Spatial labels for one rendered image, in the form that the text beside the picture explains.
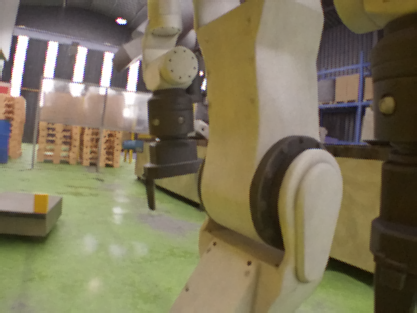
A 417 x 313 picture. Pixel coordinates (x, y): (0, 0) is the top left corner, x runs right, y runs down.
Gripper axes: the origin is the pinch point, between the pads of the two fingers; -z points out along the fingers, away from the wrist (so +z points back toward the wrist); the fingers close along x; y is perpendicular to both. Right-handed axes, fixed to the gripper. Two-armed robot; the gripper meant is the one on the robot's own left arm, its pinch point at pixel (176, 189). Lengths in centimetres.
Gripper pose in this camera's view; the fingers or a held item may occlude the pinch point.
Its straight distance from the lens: 57.2
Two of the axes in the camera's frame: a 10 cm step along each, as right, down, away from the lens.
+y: -5.3, -0.7, 8.4
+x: 8.4, -1.2, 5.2
